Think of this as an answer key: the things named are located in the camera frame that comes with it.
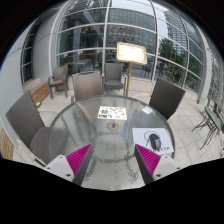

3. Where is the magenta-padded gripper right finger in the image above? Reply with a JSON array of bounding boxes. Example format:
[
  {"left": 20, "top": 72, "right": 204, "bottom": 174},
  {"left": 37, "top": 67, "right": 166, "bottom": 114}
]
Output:
[{"left": 134, "top": 143, "right": 183, "bottom": 185}]

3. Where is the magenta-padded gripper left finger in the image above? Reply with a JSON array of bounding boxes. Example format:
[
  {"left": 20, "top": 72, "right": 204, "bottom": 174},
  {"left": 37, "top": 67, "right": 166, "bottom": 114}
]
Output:
[{"left": 43, "top": 143, "right": 94, "bottom": 186}]

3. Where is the black computer mouse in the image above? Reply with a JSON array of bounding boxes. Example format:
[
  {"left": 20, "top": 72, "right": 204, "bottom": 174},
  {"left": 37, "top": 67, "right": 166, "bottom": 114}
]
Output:
[{"left": 148, "top": 132, "right": 163, "bottom": 152}]

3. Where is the white printed mouse pad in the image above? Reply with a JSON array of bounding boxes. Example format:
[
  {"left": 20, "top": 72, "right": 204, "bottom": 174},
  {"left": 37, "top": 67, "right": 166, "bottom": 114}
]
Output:
[{"left": 131, "top": 127, "right": 175, "bottom": 156}]

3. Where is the wooden slatted bench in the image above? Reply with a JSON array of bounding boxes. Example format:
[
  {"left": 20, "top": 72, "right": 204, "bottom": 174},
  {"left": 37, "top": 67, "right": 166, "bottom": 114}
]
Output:
[
  {"left": 0, "top": 127, "right": 16, "bottom": 161},
  {"left": 29, "top": 80, "right": 52, "bottom": 108}
]

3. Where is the dark wicker chair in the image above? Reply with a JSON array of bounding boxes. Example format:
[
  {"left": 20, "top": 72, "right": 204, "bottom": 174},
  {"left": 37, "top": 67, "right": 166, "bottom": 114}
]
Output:
[
  {"left": 148, "top": 77, "right": 187, "bottom": 122},
  {"left": 4, "top": 89, "right": 54, "bottom": 166}
]

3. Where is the green metal folding chair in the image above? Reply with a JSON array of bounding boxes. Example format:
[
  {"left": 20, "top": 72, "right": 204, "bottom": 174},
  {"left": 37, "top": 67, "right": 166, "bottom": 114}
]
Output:
[{"left": 191, "top": 93, "right": 224, "bottom": 153}]

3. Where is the colourful laminated menu card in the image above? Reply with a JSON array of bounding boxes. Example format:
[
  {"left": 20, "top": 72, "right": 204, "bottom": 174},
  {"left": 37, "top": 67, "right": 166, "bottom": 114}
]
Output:
[{"left": 96, "top": 105, "right": 128, "bottom": 121}]

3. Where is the beige wicker chair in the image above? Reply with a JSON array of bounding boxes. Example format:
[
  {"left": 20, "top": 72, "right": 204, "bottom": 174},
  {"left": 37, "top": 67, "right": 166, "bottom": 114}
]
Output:
[{"left": 71, "top": 70, "right": 104, "bottom": 104}]

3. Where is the brown wicker armchair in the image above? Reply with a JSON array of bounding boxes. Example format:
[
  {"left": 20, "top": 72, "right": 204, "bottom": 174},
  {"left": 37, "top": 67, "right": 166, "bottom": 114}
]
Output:
[{"left": 47, "top": 63, "right": 70, "bottom": 100}]

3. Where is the grey wicker armchair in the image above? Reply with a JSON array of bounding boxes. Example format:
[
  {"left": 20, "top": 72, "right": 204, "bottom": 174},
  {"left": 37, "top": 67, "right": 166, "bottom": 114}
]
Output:
[{"left": 101, "top": 62, "right": 128, "bottom": 93}]

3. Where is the gold menu display stand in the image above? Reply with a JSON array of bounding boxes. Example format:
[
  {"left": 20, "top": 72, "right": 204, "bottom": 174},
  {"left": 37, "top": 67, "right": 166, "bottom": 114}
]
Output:
[{"left": 115, "top": 41, "right": 148, "bottom": 98}]

